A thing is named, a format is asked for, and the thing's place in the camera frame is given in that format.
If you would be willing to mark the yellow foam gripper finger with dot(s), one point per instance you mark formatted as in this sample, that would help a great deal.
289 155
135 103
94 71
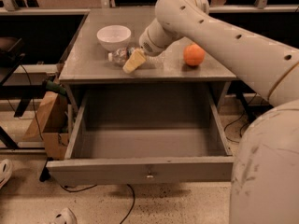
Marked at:
137 58

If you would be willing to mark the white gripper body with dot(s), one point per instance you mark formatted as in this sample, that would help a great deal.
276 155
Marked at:
146 44

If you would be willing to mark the clear plastic water bottle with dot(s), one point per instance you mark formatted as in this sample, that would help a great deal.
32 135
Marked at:
120 56

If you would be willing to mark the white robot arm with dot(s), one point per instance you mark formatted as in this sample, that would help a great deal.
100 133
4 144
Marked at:
265 175

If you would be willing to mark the open grey top drawer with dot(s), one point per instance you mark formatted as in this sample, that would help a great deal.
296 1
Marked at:
121 134

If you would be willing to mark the metal drawer knob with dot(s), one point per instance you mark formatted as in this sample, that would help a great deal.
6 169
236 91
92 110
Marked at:
149 175

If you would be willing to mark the white ceramic bowl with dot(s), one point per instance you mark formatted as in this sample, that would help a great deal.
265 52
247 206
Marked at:
114 37

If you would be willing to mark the orange fruit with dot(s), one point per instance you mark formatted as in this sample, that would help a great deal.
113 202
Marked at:
193 55

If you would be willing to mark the cardboard box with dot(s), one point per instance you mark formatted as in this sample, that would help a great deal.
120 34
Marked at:
49 125

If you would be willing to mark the black chair at left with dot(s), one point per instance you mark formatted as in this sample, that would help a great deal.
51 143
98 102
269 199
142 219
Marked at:
11 56

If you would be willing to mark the left white sneaker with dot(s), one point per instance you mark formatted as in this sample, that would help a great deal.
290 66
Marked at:
6 168

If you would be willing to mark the white sneaker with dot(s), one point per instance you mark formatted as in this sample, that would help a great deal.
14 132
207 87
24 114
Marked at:
6 168
66 216

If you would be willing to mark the right white sneaker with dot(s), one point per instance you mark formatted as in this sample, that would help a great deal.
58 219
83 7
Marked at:
66 216

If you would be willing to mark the green handled tool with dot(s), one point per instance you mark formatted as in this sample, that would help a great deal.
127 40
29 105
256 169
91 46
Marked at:
51 86

